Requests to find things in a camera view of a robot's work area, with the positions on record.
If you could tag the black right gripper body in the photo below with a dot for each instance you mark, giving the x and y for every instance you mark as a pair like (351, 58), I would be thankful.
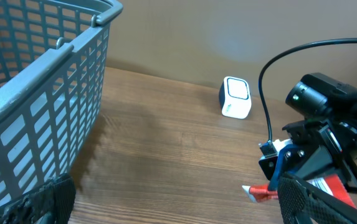
(318, 149)

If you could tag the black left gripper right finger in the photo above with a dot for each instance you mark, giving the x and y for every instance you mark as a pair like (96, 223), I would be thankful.
(301, 202)

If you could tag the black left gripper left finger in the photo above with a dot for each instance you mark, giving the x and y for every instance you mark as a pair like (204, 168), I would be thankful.
(51, 202)

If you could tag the red Nescafe coffee stick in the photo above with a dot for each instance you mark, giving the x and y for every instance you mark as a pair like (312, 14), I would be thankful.
(331, 185)

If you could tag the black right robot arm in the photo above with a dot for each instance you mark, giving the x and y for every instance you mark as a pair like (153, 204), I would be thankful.
(318, 97)

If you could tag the white barcode scanner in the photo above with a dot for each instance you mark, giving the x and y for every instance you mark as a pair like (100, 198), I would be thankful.
(234, 98)

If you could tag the grey plastic shopping basket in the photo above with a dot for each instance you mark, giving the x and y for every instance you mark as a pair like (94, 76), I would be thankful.
(52, 64)

